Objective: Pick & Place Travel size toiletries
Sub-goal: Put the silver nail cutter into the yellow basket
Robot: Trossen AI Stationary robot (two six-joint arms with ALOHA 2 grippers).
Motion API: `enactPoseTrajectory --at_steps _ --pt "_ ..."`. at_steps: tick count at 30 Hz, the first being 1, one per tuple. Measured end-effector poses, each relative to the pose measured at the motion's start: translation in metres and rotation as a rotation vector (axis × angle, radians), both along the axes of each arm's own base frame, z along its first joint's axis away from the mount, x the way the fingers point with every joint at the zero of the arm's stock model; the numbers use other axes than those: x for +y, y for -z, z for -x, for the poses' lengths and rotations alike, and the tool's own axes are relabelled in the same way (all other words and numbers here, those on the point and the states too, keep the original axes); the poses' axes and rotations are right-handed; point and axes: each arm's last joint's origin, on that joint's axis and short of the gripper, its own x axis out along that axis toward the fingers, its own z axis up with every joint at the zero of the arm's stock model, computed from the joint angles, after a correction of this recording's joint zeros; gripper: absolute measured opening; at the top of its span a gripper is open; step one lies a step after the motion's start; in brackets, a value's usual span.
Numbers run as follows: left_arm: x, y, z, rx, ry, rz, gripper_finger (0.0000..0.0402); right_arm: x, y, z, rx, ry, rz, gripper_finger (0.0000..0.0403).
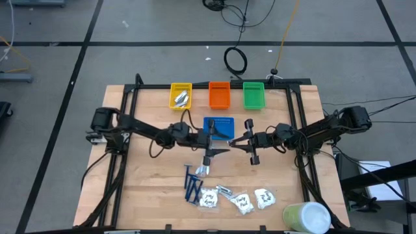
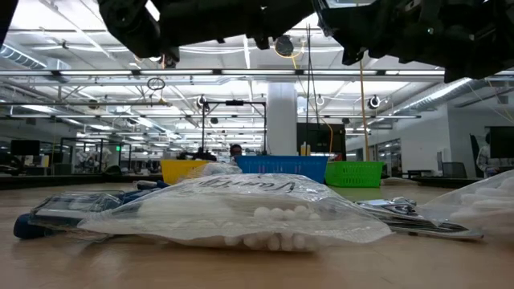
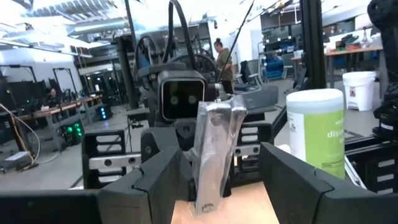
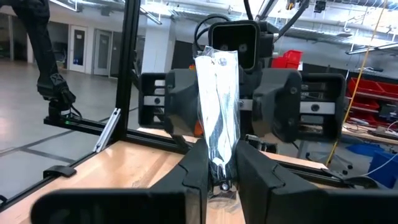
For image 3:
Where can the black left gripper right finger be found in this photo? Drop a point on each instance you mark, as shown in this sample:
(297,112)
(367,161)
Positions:
(311,199)

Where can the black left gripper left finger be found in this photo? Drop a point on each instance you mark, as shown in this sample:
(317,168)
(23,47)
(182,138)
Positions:
(93,207)

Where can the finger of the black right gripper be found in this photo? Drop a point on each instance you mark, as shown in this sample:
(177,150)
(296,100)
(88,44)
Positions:
(158,141)
(228,183)

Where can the clear packet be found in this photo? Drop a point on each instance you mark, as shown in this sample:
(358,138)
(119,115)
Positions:
(214,140)

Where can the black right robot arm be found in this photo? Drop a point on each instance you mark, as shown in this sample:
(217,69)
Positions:
(174,67)

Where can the computer with green lights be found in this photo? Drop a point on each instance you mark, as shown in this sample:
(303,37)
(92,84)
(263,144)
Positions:
(73,132)

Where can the computer with blue lights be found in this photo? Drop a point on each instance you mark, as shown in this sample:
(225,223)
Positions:
(104,112)

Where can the wooden top workbench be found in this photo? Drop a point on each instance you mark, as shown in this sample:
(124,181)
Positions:
(56,110)
(351,51)

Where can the green label wipes canister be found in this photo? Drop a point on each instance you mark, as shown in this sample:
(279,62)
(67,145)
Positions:
(314,124)

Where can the person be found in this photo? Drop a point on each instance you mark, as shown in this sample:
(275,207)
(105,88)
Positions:
(224,62)
(52,98)

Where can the grey floor box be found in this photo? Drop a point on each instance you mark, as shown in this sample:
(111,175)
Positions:
(17,158)

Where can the grey office chair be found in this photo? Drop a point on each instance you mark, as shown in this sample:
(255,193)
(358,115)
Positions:
(252,74)

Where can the white plastic bucket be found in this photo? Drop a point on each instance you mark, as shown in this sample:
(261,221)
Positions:
(359,90)

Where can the blue storage bin stack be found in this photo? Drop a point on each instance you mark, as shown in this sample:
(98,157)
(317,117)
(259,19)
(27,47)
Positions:
(273,67)

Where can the thin black rod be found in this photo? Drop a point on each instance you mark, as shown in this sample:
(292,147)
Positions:
(234,40)

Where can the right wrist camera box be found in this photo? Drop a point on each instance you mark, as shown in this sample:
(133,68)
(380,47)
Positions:
(182,96)

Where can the dark metal post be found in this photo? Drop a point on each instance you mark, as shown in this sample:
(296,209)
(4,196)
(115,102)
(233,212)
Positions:
(126,71)

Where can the black frame post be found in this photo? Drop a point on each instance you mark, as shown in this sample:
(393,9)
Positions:
(312,46)

